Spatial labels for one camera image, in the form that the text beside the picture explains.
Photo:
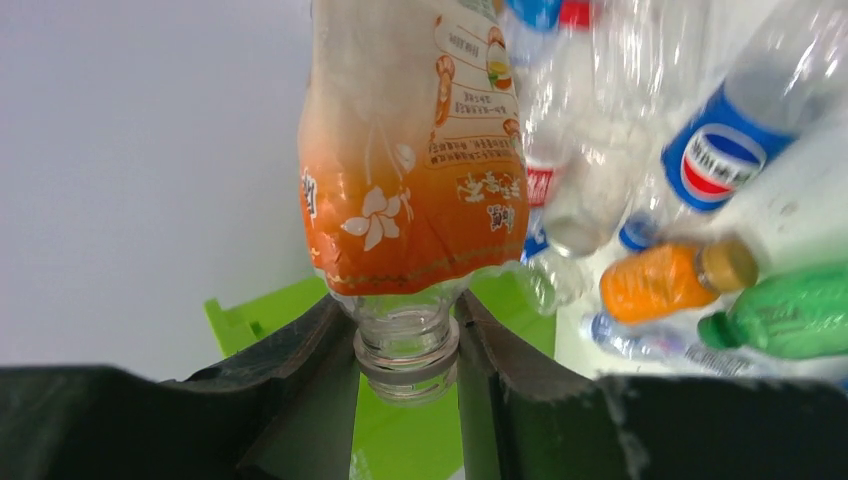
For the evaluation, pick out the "small orange juice bottle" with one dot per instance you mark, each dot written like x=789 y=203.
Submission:
x=672 y=277

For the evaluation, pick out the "red label clear bottle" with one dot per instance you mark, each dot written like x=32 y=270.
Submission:
x=589 y=152

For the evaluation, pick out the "green plastic bin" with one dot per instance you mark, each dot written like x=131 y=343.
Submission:
x=407 y=423

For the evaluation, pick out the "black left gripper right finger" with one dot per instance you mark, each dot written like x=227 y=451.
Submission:
x=523 y=416

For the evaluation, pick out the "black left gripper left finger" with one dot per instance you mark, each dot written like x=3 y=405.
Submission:
x=283 y=408

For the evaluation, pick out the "crushed clear purple-label bottle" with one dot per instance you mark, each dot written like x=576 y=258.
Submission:
x=675 y=350

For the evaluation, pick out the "green plastic bottle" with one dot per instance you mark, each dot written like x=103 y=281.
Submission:
x=798 y=315

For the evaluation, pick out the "crushed orange label bottle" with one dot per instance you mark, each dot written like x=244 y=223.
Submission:
x=412 y=172

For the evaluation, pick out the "Pepsi bottle blue label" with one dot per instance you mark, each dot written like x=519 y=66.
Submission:
x=789 y=77

